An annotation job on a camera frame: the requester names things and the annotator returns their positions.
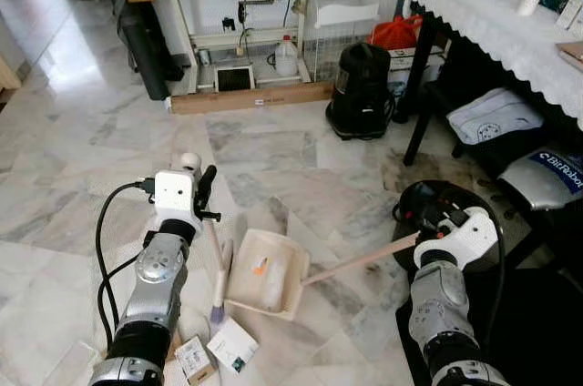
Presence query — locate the black plastic bucket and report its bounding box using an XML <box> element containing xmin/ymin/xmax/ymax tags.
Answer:
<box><xmin>394</xmin><ymin>179</ymin><xmax>500</xmax><ymax>275</ymax></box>

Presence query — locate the long flat cardboard box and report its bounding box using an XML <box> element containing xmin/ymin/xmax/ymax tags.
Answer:
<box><xmin>170</xmin><ymin>81</ymin><xmax>335</xmax><ymax>116</ymax></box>

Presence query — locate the white framed tablet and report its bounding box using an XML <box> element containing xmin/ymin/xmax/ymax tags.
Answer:
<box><xmin>214</xmin><ymin>63</ymin><xmax>256</xmax><ymax>93</ymax></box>

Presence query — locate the clear plastic wrapper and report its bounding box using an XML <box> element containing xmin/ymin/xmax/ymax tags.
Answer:
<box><xmin>258</xmin><ymin>263</ymin><xmax>291</xmax><ymax>310</ymax></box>

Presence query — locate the grey BitRobot seat cushion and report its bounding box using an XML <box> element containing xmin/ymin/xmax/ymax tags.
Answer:
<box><xmin>499</xmin><ymin>147</ymin><xmax>583</xmax><ymax>214</ymax></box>

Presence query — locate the white plastic jug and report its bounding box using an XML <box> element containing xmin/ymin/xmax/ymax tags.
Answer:
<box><xmin>273</xmin><ymin>36</ymin><xmax>302</xmax><ymax>77</ymax></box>

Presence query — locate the black canister vacuum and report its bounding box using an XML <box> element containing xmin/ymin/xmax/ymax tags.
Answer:
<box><xmin>326</xmin><ymin>42</ymin><xmax>397</xmax><ymax>141</ymax></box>

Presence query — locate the black dining table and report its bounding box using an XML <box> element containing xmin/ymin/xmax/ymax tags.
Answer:
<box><xmin>398</xmin><ymin>15</ymin><xmax>583</xmax><ymax>168</ymax></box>

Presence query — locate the small kraft and white box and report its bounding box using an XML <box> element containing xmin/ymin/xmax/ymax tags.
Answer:
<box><xmin>173</xmin><ymin>336</ymin><xmax>220</xmax><ymax>386</ymax></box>

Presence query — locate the red plastic bag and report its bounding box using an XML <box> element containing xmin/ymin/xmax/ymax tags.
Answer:
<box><xmin>369</xmin><ymin>15</ymin><xmax>424</xmax><ymax>50</ymax></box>

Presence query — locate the white lace tablecloth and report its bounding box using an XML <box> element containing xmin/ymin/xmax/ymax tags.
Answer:
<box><xmin>404</xmin><ymin>0</ymin><xmax>583</xmax><ymax>127</ymax></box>

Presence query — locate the wooden tray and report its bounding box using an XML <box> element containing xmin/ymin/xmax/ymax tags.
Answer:
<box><xmin>557</xmin><ymin>40</ymin><xmax>583</xmax><ymax>73</ymax></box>

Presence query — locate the light wooden furniture corner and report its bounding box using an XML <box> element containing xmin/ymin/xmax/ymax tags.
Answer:
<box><xmin>0</xmin><ymin>54</ymin><xmax>21</xmax><ymax>91</ymax></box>

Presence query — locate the white carton box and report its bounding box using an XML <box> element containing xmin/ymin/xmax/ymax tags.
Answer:
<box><xmin>556</xmin><ymin>0</ymin><xmax>583</xmax><ymax>32</ymax></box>

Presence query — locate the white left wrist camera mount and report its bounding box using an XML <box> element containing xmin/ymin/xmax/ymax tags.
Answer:
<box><xmin>152</xmin><ymin>168</ymin><xmax>203</xmax><ymax>232</ymax></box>

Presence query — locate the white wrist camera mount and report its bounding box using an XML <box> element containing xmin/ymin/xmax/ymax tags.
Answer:
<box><xmin>152</xmin><ymin>168</ymin><xmax>203</xmax><ymax>232</ymax></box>
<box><xmin>414</xmin><ymin>207</ymin><xmax>500</xmax><ymax>269</ymax></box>

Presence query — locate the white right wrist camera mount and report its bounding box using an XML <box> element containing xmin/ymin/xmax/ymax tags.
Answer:
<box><xmin>414</xmin><ymin>207</ymin><xmax>500</xmax><ymax>269</ymax></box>

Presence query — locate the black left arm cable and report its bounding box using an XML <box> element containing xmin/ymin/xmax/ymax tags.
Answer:
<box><xmin>95</xmin><ymin>178</ymin><xmax>156</xmax><ymax>350</ymax></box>

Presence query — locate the white wire basket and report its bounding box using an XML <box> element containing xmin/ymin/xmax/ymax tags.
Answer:
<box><xmin>305</xmin><ymin>0</ymin><xmax>384</xmax><ymax>82</ymax></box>

